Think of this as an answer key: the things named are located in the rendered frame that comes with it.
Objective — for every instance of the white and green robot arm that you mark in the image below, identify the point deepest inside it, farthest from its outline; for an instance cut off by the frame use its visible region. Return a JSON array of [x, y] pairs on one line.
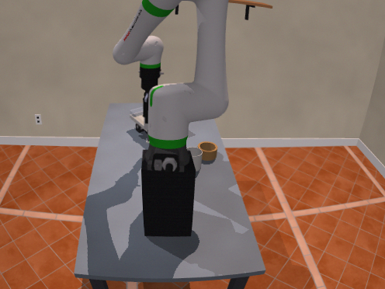
[[171, 107]]

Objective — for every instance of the grey cup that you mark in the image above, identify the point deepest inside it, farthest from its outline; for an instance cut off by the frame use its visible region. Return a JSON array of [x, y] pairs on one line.
[[196, 157]]

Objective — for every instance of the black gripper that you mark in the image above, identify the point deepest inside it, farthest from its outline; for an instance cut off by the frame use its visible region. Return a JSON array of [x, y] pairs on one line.
[[147, 85]]

